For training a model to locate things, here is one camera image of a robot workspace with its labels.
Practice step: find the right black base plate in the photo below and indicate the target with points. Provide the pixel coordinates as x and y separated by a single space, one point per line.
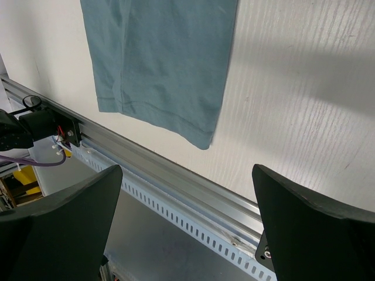
263 254

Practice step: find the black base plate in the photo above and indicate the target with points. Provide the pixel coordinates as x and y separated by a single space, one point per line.
42 121
263 254

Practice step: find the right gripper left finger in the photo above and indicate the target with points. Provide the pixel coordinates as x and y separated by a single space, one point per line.
61 236

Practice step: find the white slotted cable duct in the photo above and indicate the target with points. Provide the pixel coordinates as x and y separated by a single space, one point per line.
196 225

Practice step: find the aluminium mounting rail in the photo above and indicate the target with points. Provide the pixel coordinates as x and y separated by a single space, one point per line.
224 207

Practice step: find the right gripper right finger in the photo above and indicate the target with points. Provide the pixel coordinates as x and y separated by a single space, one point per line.
312 236

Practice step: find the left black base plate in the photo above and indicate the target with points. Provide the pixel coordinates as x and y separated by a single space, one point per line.
42 121

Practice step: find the blue-grey t-shirt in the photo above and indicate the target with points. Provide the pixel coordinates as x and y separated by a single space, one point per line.
162 62

